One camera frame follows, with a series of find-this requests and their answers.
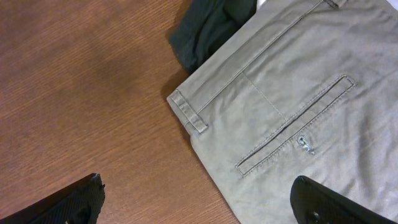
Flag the khaki trousers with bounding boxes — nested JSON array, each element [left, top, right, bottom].
[[167, 0, 397, 223]]

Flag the dark green garment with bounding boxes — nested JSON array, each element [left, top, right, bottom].
[[169, 0, 257, 74]]

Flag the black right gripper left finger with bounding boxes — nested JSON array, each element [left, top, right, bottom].
[[1, 173, 105, 224]]

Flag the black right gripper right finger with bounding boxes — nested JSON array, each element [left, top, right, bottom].
[[290, 175, 397, 224]]

